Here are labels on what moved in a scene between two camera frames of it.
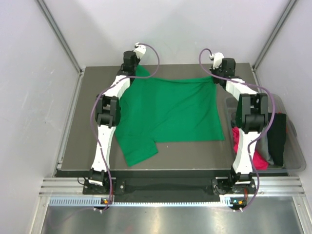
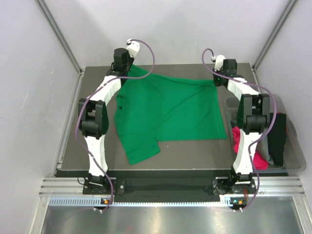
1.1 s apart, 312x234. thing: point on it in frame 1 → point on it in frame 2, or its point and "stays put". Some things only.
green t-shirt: x=157 y=110 stays put
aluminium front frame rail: x=266 y=185 stays put
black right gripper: x=214 y=70 stays put
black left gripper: x=137 y=60 → x=130 y=59
